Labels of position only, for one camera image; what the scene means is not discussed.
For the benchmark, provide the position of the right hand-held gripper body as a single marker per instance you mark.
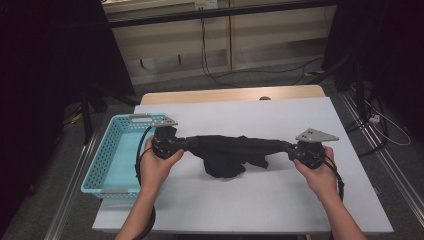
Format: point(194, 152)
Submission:
point(313, 150)

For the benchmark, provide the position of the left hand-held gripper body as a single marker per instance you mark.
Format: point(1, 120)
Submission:
point(165, 140)

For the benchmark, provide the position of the black shorts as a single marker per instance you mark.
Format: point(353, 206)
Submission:
point(226, 153)

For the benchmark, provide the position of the light blue plastic basket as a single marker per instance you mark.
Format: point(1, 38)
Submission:
point(130, 160)

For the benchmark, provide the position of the person's right hand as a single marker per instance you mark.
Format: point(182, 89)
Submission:
point(321, 180)

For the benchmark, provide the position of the person's left hand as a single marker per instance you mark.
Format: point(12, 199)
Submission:
point(155, 173)

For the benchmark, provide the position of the wooden table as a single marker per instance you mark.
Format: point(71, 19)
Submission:
point(200, 95)

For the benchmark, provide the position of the dark round table grommet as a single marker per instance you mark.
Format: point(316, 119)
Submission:
point(265, 98)

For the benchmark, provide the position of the white power adapter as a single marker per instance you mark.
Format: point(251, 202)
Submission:
point(374, 119)

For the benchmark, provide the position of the black metal stand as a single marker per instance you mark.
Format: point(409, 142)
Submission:
point(358, 86)

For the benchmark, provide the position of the beige wooden cabinet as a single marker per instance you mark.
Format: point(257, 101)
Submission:
point(266, 33)

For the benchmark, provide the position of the black curtain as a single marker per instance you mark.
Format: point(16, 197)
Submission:
point(50, 50)
point(393, 40)

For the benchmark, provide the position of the aluminium floor rail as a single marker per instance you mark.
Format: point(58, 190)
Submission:
point(71, 190)
point(394, 170)

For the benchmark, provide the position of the white wall socket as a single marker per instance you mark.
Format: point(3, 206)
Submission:
point(206, 4)

